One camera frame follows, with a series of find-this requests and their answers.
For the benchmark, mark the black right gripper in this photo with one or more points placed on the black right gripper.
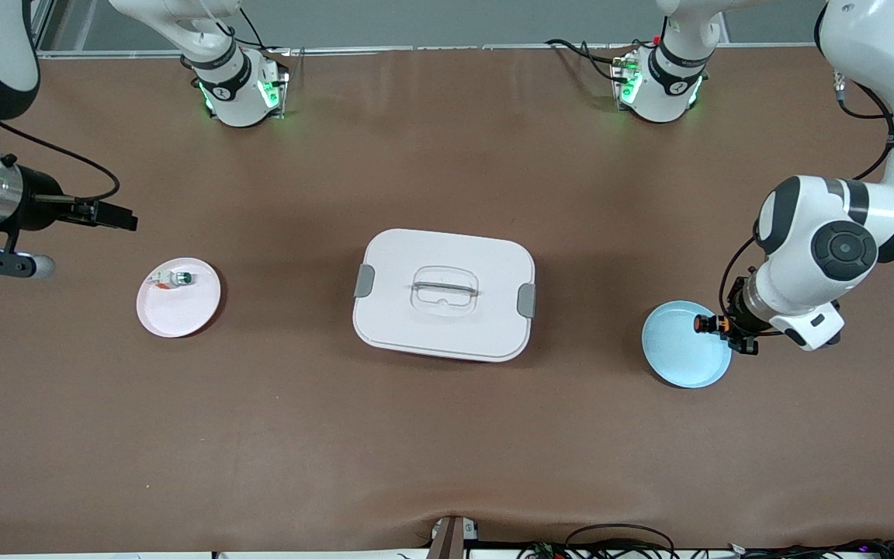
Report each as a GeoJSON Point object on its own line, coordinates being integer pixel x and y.
{"type": "Point", "coordinates": [40, 203]}

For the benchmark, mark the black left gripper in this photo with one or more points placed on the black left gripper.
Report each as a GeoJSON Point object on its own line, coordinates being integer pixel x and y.
{"type": "Point", "coordinates": [739, 305]}

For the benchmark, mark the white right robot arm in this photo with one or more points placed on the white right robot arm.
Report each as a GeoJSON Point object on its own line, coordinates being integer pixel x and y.
{"type": "Point", "coordinates": [230, 93]}

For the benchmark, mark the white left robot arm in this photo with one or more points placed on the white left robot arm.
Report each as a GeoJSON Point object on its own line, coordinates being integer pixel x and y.
{"type": "Point", "coordinates": [843, 248]}

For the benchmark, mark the white lidded box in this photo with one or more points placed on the white lidded box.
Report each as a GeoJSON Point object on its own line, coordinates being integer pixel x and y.
{"type": "Point", "coordinates": [416, 326]}

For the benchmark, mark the light blue round plate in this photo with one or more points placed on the light blue round plate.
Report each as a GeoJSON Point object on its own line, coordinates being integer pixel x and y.
{"type": "Point", "coordinates": [687, 357]}

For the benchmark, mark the pink round plate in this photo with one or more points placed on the pink round plate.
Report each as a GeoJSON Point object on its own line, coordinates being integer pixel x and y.
{"type": "Point", "coordinates": [175, 326]}

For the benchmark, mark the small white block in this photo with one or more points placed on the small white block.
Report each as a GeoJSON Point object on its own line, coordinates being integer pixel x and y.
{"type": "Point", "coordinates": [469, 531]}

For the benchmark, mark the white and green push-button switch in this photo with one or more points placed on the white and green push-button switch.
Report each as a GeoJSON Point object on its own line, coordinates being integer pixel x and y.
{"type": "Point", "coordinates": [171, 279]}

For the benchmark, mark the aluminium frame beam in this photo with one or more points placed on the aluminium frame beam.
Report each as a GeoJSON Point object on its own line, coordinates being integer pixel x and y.
{"type": "Point", "coordinates": [45, 23]}

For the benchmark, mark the silver table edge rail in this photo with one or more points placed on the silver table edge rail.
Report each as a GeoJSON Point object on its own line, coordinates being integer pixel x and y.
{"type": "Point", "coordinates": [455, 48]}

